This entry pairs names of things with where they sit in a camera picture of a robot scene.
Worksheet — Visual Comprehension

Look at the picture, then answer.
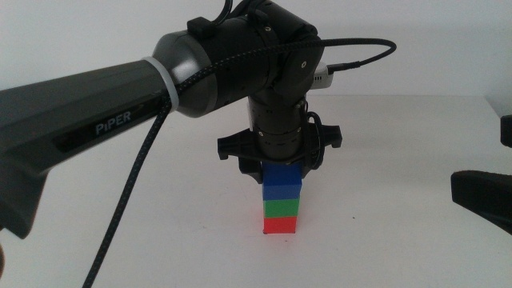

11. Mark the blue cube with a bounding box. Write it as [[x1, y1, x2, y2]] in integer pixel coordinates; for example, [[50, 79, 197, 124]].
[[262, 161, 303, 201]]

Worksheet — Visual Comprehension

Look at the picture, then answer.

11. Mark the green cube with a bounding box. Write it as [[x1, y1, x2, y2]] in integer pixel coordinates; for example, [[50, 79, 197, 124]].
[[262, 198, 302, 219]]

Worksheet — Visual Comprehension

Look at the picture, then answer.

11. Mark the red cube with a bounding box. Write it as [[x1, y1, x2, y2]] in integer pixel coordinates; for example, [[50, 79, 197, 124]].
[[262, 216, 298, 235]]

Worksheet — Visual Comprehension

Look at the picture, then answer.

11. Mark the white zip tie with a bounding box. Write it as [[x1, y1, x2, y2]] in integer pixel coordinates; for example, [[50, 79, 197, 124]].
[[142, 55, 180, 114]]

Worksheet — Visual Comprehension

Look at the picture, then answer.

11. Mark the thin black cable loop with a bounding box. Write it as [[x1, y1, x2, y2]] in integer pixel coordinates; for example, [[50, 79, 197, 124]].
[[304, 110, 326, 171]]

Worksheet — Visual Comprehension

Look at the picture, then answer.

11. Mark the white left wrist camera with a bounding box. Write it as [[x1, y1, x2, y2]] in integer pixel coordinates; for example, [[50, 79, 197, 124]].
[[312, 61, 335, 90]]

